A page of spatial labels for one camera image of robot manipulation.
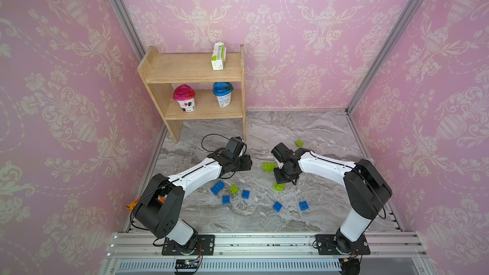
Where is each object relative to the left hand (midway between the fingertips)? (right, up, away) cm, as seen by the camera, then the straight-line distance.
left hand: (250, 164), depth 88 cm
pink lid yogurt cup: (-29, +32, -4) cm, 43 cm away
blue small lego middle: (-2, -13, -3) cm, 14 cm away
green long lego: (+14, -10, -2) cm, 17 cm away
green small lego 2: (-7, -11, -1) cm, 13 cm away
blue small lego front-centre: (+12, -17, -5) cm, 22 cm away
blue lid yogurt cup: (-12, +34, -1) cm, 36 cm away
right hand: (+14, -7, +2) cm, 16 cm away
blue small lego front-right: (+23, -17, -7) cm, 29 cm away
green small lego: (+27, +9, +15) cm, 32 cm away
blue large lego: (-15, -11, +1) cm, 19 cm away
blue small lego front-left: (-11, -15, -4) cm, 19 cm away
